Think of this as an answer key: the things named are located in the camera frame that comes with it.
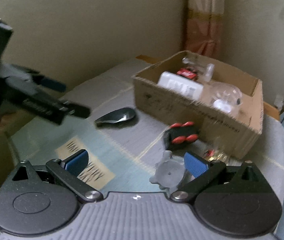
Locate white plastic box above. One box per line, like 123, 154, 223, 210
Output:
157, 72, 204, 100

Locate pink beige curtain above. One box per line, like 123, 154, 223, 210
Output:
184, 0, 225, 59

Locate paper label on table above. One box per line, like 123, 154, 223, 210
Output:
55, 135, 117, 191

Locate clear round jar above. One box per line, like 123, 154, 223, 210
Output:
182, 56, 215, 82

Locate red toy train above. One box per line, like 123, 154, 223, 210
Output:
176, 68, 198, 81

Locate grey elephant figurine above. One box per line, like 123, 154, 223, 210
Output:
149, 150, 190, 195

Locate glass bottle silver cap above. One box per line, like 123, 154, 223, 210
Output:
203, 139, 230, 164

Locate black toy car red wheels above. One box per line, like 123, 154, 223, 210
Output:
163, 121, 199, 151

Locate wall power socket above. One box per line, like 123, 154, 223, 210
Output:
274, 94, 284, 112

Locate cardboard box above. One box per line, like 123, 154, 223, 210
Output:
132, 50, 264, 160

